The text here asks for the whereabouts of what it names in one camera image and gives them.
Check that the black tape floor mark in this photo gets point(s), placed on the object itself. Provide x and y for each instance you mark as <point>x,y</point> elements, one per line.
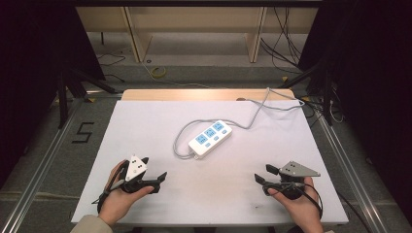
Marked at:
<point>83,132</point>

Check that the white power strip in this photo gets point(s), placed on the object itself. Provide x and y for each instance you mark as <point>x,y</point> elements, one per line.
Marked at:
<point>256,116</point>
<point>210,142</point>

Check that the person's right hand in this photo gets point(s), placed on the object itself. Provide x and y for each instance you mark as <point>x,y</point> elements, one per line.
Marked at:
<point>304,210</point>

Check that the black curtain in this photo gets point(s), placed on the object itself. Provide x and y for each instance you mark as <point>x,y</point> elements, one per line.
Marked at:
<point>372,97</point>
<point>35,81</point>

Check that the black metal tripod stand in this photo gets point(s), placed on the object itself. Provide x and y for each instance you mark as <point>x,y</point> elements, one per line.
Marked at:
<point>69,87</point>
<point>325,84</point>

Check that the yellow tape roll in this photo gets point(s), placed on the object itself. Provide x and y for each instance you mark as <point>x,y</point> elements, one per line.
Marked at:
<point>159,72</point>

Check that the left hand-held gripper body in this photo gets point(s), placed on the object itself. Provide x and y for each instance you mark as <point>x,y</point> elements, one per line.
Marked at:
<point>136,170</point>

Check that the light wooden shelf unit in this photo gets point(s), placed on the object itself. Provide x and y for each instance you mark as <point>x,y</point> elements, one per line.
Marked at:
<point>194,22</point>

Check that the person's left hand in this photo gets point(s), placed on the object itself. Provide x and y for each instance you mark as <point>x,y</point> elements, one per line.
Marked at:
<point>115,202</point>

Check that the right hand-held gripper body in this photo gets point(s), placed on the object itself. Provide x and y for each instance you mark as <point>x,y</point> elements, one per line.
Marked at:
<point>296,171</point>

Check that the white table cover sheet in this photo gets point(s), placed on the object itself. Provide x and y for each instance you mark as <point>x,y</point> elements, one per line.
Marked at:
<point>210,194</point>

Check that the aluminium floor rail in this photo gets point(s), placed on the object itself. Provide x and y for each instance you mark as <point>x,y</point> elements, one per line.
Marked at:
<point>353,174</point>
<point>35,171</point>

